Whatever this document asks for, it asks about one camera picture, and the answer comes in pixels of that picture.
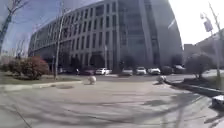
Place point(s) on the tall grey office building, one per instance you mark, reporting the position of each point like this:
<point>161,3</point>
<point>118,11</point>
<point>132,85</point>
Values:
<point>110,33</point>

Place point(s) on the grey asphalt road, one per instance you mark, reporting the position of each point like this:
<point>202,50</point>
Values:
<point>126,78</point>

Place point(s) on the low grey kerb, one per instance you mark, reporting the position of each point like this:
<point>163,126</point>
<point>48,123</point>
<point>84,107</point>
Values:
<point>33,86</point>

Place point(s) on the low grey building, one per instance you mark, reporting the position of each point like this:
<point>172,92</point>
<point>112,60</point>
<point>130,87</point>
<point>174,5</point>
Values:
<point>203,46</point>

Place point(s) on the grass patch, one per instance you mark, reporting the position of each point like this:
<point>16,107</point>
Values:
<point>30,80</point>

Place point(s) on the red bush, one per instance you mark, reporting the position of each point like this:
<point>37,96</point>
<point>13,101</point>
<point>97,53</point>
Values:
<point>31,66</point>

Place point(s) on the long raised kerb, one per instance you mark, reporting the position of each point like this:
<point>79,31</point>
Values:
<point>200,89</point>

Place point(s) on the small white object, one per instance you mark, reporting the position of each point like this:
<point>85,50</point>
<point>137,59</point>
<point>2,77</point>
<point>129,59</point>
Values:
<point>218,101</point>

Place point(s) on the pole with sign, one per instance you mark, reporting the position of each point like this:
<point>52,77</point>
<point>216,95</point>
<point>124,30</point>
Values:
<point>208,25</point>

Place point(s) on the grass strip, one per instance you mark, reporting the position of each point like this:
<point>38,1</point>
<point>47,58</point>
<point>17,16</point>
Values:
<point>206,82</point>

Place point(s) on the bare tree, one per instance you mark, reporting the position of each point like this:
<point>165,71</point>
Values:
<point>6,23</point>

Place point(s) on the row of parked cars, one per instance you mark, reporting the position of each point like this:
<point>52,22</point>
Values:
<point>133,71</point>

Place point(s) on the tall grey pole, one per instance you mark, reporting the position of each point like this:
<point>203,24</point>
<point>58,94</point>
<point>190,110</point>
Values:
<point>58,43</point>

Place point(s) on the round dark tree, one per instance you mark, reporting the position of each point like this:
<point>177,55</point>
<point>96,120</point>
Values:
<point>197,63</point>

